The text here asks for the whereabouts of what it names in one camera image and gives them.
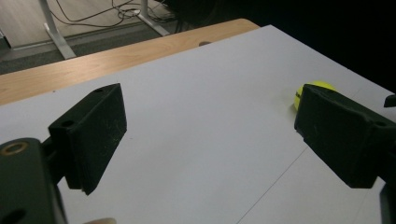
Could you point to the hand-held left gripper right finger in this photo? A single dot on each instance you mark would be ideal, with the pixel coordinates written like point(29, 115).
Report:
point(345, 137)

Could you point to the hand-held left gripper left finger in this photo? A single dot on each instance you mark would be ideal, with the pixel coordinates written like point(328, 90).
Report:
point(90, 137)

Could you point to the yellow tennis ball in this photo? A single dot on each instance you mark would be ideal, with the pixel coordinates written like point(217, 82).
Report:
point(298, 98)

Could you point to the white metal stand frame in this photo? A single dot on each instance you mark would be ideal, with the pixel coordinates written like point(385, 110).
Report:
point(57, 40)

